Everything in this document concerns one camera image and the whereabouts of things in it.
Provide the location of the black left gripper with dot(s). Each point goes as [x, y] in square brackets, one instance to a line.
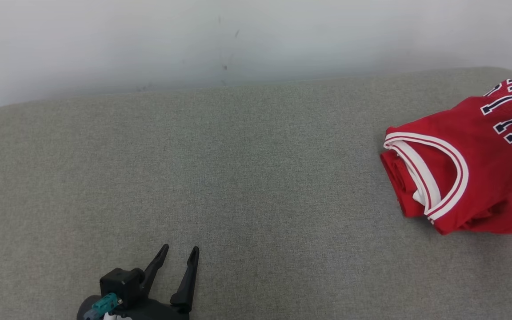
[158, 312]

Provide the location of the red jersey with white sleeves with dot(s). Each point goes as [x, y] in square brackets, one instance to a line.
[482, 142]

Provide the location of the red shorts with white stripe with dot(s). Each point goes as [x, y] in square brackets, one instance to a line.
[505, 218]

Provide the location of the beige fabric panel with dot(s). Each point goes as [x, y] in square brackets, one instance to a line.
[238, 178]

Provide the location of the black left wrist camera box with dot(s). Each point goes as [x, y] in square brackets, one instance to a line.
[122, 282]

